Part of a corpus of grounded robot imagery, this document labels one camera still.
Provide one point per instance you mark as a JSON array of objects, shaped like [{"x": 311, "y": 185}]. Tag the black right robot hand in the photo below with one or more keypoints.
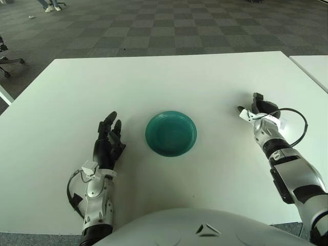
[{"x": 266, "y": 107}]

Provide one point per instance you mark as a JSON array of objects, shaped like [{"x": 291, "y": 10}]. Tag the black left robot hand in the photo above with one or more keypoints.
[{"x": 102, "y": 151}]

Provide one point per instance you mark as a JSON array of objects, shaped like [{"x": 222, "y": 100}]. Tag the teal green round plate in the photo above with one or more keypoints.
[{"x": 171, "y": 133}]

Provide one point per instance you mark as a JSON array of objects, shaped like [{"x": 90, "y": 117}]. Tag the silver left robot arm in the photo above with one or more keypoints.
[{"x": 96, "y": 200}]

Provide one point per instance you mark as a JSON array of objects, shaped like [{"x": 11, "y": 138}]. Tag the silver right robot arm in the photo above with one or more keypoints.
[{"x": 294, "y": 169}]

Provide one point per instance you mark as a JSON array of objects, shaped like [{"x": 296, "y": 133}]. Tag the white rectangular table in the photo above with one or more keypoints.
[
  {"x": 5, "y": 96},
  {"x": 312, "y": 68}
]

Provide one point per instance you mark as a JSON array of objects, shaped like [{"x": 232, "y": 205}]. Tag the grey robot torso shell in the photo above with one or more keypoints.
[{"x": 179, "y": 228}]

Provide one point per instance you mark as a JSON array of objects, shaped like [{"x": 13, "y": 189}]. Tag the black office chair base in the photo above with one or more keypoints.
[{"x": 12, "y": 60}]

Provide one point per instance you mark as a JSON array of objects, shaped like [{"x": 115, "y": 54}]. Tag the white sneaker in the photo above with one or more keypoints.
[
  {"x": 49, "y": 9},
  {"x": 58, "y": 8}
]

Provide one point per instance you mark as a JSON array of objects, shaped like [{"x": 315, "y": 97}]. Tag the blue jeans leg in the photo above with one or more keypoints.
[
  {"x": 43, "y": 3},
  {"x": 54, "y": 2}
]

